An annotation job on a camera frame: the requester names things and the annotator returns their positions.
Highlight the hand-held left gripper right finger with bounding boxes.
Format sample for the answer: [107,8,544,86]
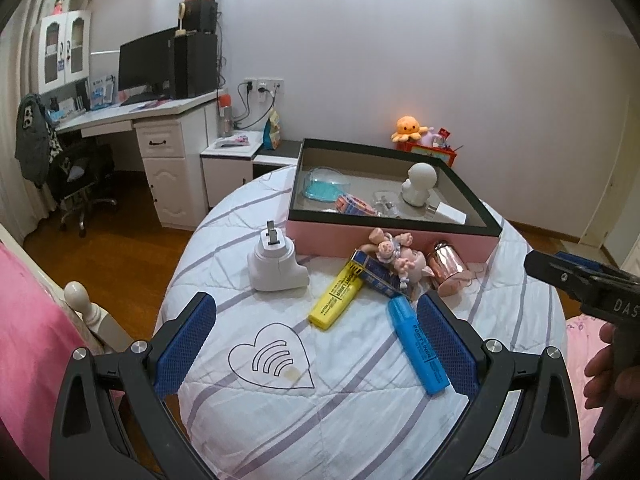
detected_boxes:
[416,292,583,480]

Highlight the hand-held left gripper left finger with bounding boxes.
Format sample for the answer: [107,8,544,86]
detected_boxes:
[48,291,217,480]

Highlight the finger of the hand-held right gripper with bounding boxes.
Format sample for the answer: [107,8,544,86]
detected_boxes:
[556,251,640,286]
[524,250,610,307]

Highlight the blue highlighter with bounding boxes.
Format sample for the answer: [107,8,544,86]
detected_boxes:
[387,296,451,396]

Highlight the rose gold metal cup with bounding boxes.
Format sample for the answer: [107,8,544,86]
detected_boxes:
[427,241,488,297]

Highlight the dark blue small carton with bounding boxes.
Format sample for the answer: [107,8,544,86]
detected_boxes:
[350,249,410,299]

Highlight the white charger cube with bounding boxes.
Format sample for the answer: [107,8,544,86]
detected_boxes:
[426,201,469,225]

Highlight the white plug adapter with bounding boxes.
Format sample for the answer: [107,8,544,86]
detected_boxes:
[247,221,310,292]

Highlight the yellow highlighter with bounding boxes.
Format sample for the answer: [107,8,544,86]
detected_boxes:
[307,262,365,331]

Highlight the pink box with black rim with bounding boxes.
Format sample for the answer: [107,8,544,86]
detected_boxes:
[286,138,503,263]

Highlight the white round-headed figure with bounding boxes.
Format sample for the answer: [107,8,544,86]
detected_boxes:
[401,162,439,208]

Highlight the donut building block toy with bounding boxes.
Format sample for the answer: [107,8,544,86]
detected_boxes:
[336,193,376,217]

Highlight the clear blue heart-shaped case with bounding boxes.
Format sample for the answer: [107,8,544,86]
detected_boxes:
[304,166,351,202]

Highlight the person's right hand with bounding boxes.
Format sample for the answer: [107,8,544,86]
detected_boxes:
[584,321,619,411]

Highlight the pink floral cloth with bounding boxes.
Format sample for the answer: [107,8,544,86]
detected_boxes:
[565,312,617,441]

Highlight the white door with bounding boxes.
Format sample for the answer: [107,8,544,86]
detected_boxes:
[582,125,640,263]

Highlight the pink pig plush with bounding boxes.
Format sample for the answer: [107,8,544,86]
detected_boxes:
[392,250,437,292]

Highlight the pig plush in blue dress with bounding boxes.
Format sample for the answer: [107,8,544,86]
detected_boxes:
[359,227,413,268]

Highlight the white bedpost knob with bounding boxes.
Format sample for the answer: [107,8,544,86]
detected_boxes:
[63,281,121,356]

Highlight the pink blanket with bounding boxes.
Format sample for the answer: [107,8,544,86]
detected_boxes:
[0,242,123,461]

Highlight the red toy box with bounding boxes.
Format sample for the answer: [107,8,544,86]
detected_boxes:
[405,140,458,168]

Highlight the white desk with drawers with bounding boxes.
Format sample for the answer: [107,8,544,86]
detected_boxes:
[55,89,226,231]

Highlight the white low cabinet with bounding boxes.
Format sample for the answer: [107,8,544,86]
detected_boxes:
[200,130,266,211]

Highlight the black office chair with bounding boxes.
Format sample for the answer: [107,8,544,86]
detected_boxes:
[47,140,118,236]

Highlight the orange octopus plush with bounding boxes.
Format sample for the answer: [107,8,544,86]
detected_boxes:
[391,116,428,143]

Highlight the snack bag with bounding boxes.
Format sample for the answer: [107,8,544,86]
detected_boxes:
[262,109,282,150]

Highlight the water bottle with red cap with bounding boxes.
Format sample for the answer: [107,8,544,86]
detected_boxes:
[218,92,233,137]

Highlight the grey jacket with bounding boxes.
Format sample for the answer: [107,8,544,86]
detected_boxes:
[15,92,63,188]

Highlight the cream curtain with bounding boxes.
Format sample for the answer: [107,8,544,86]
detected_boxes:
[0,25,56,233]

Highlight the blue tissue pack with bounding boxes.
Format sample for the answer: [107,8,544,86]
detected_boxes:
[89,75,116,110]

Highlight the black computer tower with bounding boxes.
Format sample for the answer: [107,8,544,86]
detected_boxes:
[170,32,221,100]

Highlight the black computer monitor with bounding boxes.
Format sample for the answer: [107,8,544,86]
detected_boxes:
[118,27,177,98]

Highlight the white glass-door cabinet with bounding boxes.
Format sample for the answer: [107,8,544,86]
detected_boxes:
[32,9,93,95]

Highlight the black speaker box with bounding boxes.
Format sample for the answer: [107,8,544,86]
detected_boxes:
[184,0,219,35]

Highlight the black power cables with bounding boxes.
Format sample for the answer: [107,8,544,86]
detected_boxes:
[232,82,278,131]

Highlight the white wall power outlet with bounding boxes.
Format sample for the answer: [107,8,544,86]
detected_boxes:
[244,78,285,95]

